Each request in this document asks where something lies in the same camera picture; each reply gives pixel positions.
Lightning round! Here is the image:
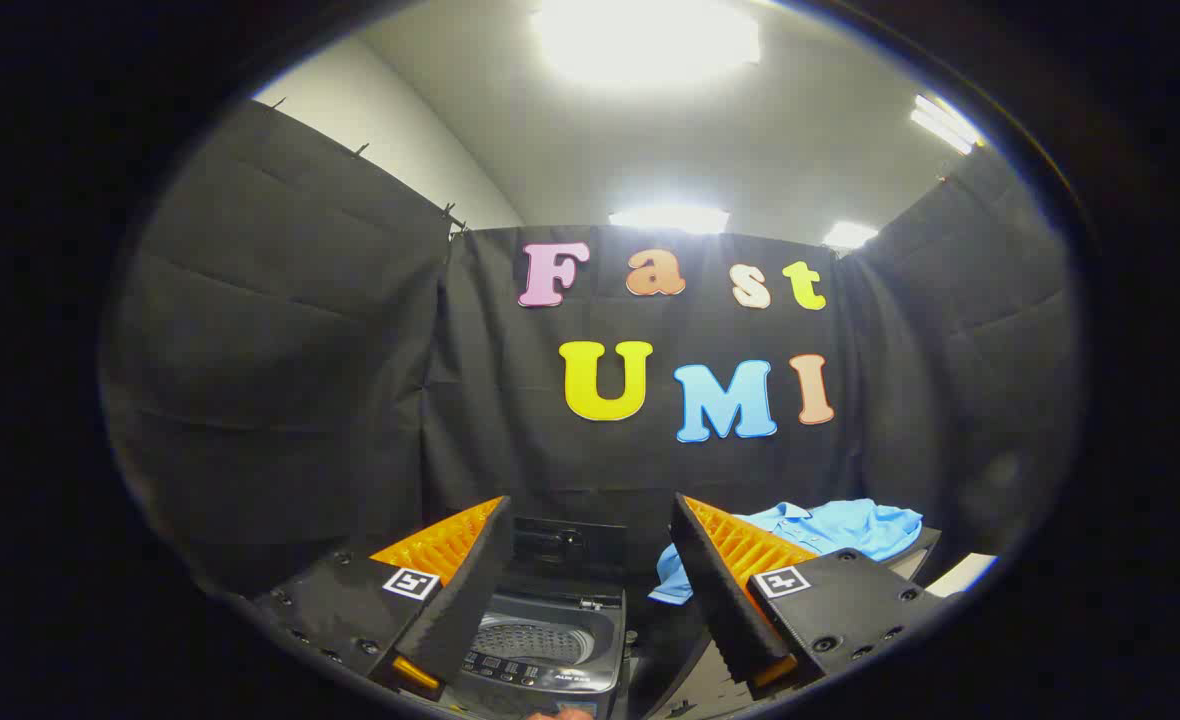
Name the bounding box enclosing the large ceiling light panel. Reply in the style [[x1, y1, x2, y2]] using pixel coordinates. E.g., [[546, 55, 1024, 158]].
[[533, 0, 761, 89]]

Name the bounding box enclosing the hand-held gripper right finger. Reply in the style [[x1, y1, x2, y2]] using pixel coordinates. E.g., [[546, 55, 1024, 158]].
[[670, 493, 951, 701]]

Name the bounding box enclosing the dark grey washing machine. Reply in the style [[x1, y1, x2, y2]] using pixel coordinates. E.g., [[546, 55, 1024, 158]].
[[455, 572, 633, 720]]

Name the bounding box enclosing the black backdrop cloth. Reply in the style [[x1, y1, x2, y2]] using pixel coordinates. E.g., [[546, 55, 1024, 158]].
[[100, 100, 1081, 601]]

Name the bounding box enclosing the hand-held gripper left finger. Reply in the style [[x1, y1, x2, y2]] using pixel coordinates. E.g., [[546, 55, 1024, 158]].
[[255, 495, 514, 701]]

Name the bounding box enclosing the black side table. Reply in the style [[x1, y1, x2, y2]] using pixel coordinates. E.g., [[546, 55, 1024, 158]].
[[635, 527, 943, 716]]

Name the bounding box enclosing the white board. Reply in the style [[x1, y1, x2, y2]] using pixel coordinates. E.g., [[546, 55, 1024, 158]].
[[925, 552, 998, 599]]

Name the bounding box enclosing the light blue polo shirt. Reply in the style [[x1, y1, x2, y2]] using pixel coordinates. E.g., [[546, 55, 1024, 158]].
[[648, 498, 924, 604]]

